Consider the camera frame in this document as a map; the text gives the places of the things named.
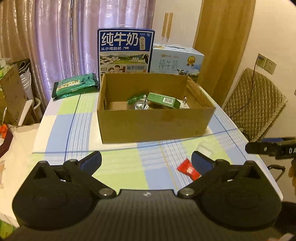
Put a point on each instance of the brown tray with items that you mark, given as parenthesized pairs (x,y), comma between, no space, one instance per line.
(6,139)

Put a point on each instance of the purple curtain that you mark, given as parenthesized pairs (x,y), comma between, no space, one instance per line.
(60,37)

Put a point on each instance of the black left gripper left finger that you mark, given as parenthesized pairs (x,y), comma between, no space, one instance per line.
(81,172)

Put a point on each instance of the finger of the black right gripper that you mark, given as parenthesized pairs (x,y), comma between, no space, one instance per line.
(275,147)

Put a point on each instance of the red snack packet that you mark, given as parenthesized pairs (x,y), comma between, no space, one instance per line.
(187,168)

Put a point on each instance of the silver foil pouch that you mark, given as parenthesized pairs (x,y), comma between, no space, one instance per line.
(139,102)

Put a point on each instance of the light blue milk carton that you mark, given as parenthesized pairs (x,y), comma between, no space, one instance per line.
(175,59)

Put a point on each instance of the quilted beige chair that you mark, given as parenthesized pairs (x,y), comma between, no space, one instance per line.
(254,104)

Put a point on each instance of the green plastic snack package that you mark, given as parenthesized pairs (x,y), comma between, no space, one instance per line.
(75,85)

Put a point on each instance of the brown cardboard box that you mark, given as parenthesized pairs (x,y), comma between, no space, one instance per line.
(120,122)

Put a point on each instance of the white power adapter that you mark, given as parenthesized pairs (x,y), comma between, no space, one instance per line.
(183,103)

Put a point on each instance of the wall power socket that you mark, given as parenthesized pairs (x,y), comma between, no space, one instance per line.
(266,64)

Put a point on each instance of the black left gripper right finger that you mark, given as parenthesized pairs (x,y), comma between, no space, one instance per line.
(208,169)

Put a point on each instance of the dark blue milk carton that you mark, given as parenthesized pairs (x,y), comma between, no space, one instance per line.
(124,50)

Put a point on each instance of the green white spray box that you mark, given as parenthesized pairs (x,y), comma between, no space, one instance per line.
(163,100)

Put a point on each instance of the clear plastic container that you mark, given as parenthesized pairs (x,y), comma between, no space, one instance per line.
(205,148)

